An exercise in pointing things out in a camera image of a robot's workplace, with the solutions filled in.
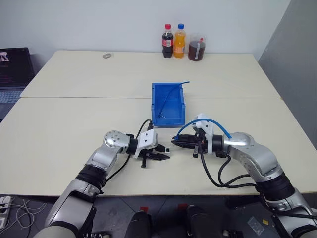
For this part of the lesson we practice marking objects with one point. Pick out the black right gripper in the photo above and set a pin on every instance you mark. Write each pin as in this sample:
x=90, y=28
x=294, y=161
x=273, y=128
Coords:
x=201, y=143

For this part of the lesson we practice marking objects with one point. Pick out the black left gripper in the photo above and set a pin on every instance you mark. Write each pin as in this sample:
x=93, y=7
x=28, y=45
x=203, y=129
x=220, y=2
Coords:
x=144, y=161

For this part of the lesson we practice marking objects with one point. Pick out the white network coupler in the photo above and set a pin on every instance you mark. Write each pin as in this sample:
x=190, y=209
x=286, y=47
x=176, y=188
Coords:
x=168, y=149

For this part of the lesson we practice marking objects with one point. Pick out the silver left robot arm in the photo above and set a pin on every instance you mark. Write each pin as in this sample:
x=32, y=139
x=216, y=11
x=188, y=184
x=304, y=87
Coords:
x=109, y=155

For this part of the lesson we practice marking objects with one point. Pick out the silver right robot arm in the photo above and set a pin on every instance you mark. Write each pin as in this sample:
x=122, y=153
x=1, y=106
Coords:
x=255, y=153

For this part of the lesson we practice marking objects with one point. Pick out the blue plastic bin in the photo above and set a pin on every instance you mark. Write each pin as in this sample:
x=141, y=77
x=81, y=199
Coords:
x=171, y=119

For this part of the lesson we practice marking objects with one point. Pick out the dark rounded shape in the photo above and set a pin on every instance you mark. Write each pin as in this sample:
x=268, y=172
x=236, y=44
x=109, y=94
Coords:
x=140, y=224
x=201, y=221

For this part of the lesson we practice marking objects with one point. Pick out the clear jar dark liquid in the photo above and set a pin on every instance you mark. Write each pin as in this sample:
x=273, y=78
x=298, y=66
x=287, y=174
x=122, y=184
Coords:
x=196, y=50

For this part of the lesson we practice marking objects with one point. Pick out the orange soda bottle blue cap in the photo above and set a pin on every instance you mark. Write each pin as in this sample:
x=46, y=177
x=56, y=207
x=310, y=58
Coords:
x=179, y=42

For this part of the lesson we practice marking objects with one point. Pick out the cola bottle red cap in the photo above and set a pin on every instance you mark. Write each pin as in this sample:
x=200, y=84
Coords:
x=167, y=42

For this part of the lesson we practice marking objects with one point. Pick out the clear plastic bag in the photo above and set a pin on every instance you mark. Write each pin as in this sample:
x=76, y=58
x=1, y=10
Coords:
x=255, y=225

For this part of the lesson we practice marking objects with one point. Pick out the small clear tape roll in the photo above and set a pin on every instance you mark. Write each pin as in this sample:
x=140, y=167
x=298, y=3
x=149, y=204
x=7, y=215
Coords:
x=107, y=55

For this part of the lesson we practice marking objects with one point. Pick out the grey partition panel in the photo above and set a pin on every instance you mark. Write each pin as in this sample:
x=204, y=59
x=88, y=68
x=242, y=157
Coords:
x=292, y=74

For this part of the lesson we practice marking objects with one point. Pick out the white power strip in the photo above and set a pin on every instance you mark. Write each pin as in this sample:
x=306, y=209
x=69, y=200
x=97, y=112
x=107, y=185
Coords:
x=4, y=210

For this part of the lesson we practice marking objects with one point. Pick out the dark laptop computer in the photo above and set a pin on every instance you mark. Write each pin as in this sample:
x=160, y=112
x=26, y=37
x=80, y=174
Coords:
x=15, y=67

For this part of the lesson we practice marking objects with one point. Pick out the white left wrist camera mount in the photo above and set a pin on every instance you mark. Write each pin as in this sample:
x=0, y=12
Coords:
x=146, y=140

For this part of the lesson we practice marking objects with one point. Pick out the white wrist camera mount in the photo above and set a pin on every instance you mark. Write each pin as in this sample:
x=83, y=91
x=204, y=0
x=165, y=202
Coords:
x=206, y=126
x=146, y=140

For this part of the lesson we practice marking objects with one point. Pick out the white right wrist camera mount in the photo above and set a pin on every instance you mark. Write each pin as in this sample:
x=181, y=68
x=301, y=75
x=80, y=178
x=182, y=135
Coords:
x=206, y=126

